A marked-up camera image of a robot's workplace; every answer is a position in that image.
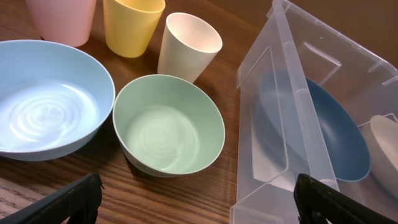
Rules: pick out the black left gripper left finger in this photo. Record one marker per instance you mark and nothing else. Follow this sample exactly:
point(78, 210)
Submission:
point(76, 203)

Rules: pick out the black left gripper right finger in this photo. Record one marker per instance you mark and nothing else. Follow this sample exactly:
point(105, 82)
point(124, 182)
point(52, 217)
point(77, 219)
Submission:
point(319, 203)

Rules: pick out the dark blue large bowl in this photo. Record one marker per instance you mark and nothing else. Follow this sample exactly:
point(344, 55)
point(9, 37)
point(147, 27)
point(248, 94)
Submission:
point(276, 126)

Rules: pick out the cream large bowl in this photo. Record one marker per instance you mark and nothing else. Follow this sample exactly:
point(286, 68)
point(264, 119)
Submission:
point(381, 137)

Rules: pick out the light blue bowl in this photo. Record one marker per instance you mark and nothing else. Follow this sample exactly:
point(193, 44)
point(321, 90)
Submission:
point(54, 98)

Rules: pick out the clear plastic storage box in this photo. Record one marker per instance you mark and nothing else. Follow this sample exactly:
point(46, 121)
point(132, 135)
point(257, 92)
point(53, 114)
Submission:
point(364, 84)

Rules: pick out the mint green bowl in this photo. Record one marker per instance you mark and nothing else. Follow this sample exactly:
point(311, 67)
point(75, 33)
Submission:
point(167, 126)

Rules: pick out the yellow cup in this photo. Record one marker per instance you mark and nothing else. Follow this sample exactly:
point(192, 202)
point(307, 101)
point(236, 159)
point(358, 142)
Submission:
point(130, 24)

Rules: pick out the pink cup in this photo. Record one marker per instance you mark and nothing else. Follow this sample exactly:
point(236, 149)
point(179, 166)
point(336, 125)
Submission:
point(64, 21)

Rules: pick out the cream white cup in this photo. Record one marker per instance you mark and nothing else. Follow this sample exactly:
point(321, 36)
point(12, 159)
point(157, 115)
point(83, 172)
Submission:
point(189, 44)

